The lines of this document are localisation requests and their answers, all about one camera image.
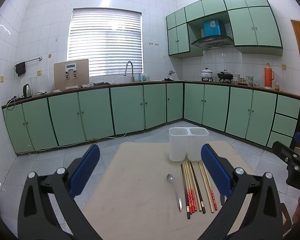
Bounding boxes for plain bamboo chopstick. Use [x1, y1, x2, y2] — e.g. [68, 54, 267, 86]
[198, 162, 215, 213]
[188, 161, 202, 212]

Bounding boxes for red patterned bamboo chopstick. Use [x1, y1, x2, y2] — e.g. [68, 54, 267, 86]
[183, 161, 192, 215]

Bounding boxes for black chopstick silver band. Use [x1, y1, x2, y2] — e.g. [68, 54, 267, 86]
[180, 164, 191, 219]

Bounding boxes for metal spoon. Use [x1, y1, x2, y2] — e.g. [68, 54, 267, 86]
[166, 173, 183, 212]

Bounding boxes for glass jar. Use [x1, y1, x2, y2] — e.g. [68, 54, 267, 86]
[275, 81, 280, 91]

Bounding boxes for orange thermos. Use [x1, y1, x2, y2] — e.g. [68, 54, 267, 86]
[264, 63, 274, 89]

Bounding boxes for black wok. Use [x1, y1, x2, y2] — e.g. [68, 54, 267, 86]
[217, 69, 233, 83]

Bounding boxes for white twin utensil holder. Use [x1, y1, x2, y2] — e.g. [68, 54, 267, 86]
[169, 127, 209, 161]

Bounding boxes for green lower cabinets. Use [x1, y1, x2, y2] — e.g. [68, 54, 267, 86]
[2, 81, 300, 154]

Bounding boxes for green cabinets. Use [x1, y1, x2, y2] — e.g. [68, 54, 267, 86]
[2, 81, 300, 154]
[166, 0, 283, 59]

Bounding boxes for white ceramic pot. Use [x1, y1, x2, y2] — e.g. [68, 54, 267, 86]
[200, 67, 213, 82]

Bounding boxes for electric kettle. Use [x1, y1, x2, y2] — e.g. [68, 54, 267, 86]
[23, 84, 32, 99]

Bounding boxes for green upper cabinets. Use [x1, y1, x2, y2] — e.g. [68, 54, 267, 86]
[166, 0, 283, 59]

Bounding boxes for range hood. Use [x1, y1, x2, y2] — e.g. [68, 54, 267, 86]
[191, 35, 234, 50]

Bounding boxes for blue box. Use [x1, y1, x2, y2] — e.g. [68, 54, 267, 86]
[203, 20, 222, 37]

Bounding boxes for cardboard box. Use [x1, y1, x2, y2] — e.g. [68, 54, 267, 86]
[53, 59, 89, 90]

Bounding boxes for dark towel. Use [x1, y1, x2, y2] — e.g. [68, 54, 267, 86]
[15, 61, 26, 77]

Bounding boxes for steel faucet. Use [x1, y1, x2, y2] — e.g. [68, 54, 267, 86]
[123, 61, 135, 82]

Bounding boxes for white window blind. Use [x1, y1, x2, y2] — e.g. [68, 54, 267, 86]
[67, 8, 143, 77]

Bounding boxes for towel rail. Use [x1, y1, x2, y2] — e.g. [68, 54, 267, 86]
[23, 56, 43, 63]

